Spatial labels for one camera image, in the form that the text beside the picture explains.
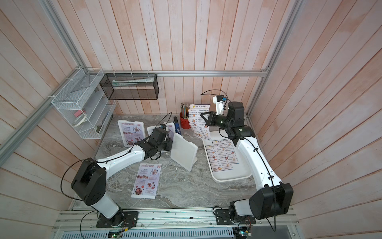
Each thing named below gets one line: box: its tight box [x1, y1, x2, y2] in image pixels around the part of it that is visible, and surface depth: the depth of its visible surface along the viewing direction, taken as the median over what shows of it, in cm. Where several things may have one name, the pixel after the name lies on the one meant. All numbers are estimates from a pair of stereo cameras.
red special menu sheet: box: [130, 162, 162, 199], surface depth 87 cm
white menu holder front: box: [170, 132, 198, 172], surface depth 83 cm
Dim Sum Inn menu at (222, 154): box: [204, 138, 240, 173], surface depth 98 cm
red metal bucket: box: [179, 111, 191, 130], surface depth 109 cm
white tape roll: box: [72, 113, 88, 127], surface depth 81 cm
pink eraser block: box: [74, 110, 87, 118], surface depth 83 cm
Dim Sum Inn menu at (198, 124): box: [188, 103, 212, 141], surface depth 76 cm
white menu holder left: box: [117, 119, 146, 148], surface depth 94 cm
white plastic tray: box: [202, 129, 253, 183], surface depth 95 cm
